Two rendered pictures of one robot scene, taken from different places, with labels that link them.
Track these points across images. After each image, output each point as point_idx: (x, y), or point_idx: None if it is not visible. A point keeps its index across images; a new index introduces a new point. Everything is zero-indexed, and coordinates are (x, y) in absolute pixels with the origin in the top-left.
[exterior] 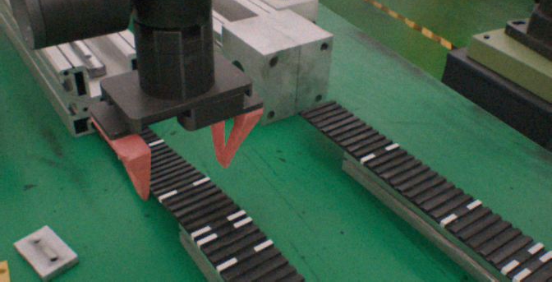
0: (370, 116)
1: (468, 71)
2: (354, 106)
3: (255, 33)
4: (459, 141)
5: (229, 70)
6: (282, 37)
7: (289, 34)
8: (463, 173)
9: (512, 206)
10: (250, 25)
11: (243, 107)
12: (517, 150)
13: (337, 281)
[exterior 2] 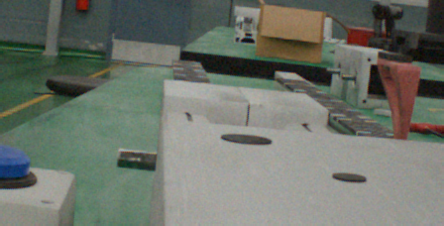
0: (111, 193)
1: None
2: (112, 201)
3: (286, 99)
4: (55, 163)
5: (407, 30)
6: (250, 91)
7: (232, 90)
8: (110, 161)
9: (114, 150)
10: (279, 102)
11: (400, 52)
12: (16, 148)
13: None
